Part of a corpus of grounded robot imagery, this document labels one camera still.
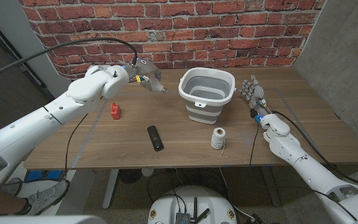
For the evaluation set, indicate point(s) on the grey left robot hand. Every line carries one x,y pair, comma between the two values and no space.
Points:
145,67

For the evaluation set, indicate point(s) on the grey electronics box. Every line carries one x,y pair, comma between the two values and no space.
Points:
182,218

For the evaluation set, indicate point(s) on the black cylinder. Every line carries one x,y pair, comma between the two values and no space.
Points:
155,138

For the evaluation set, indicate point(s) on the small red plastic block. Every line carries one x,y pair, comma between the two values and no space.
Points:
115,112

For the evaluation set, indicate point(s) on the white grey collapsible bucket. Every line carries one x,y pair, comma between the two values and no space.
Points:
204,110

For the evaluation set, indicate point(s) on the grey tape strip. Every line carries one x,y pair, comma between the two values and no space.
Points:
89,133

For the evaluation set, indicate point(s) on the black antenna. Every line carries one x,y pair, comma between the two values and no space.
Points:
195,207
204,215

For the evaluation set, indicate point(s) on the white table leg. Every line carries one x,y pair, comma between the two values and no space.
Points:
110,189

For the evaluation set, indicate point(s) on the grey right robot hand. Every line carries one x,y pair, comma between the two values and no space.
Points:
256,91

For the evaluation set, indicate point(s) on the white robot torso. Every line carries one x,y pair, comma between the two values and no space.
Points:
42,220

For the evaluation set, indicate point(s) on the white light bulb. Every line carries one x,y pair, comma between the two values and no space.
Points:
158,85

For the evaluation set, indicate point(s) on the grey table leg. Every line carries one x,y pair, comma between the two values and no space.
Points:
270,186

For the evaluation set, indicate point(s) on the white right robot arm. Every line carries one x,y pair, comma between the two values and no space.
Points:
291,152

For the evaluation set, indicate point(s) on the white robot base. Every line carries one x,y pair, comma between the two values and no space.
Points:
204,199

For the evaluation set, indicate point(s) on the grey sneaker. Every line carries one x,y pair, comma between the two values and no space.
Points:
12,186
48,196

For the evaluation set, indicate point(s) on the red brick print backdrop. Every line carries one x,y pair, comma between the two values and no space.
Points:
197,31

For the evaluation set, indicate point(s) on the white thread spool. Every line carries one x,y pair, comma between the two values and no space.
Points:
217,138

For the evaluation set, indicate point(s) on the blue floor object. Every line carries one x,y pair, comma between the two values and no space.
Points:
34,175

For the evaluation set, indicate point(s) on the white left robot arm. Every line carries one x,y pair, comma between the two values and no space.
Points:
42,121

